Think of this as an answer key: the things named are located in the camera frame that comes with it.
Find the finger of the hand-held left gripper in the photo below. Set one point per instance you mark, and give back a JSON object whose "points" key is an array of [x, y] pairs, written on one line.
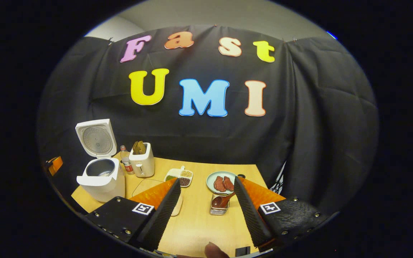
{"points": [[56, 165]]}

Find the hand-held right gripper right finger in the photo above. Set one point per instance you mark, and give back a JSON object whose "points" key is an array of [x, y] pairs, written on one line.
{"points": [[251, 215]]}

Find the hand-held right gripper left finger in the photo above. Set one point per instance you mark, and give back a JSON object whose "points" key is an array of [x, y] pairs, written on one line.
{"points": [[161, 215]]}

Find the dark wooden spoon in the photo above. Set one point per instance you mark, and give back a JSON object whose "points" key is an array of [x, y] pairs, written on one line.
{"points": [[219, 202]]}

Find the white rice cooker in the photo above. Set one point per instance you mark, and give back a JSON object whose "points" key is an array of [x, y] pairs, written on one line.
{"points": [[106, 186]]}

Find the clear glass tray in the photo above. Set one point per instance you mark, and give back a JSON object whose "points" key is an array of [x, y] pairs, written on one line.
{"points": [[145, 186]]}

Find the green mung bean pile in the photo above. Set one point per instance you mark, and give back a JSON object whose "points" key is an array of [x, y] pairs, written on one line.
{"points": [[170, 177]]}

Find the red meat slice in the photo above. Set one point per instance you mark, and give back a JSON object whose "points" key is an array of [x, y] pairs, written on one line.
{"points": [[219, 184], [228, 182]]}

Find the red bean pile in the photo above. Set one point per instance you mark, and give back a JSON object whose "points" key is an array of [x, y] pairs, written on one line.
{"points": [[184, 181]]}

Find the white divided dish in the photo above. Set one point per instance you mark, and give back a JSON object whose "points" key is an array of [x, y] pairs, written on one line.
{"points": [[174, 173]]}

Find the soybean pile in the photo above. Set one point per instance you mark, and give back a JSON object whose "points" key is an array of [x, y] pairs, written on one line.
{"points": [[186, 174]]}

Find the pale green plate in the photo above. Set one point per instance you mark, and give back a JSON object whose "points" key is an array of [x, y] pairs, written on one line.
{"points": [[211, 179]]}

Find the white toaster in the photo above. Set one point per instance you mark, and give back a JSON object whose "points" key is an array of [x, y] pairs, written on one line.
{"points": [[143, 163]]}

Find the clear water bottle red label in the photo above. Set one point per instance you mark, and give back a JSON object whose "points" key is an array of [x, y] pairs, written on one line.
{"points": [[127, 166]]}

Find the brown bread slice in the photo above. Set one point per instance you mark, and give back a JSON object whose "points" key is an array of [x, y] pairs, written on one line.
{"points": [[142, 147], [135, 148]]}

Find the metal stand frame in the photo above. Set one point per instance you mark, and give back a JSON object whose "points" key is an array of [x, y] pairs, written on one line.
{"points": [[278, 179]]}

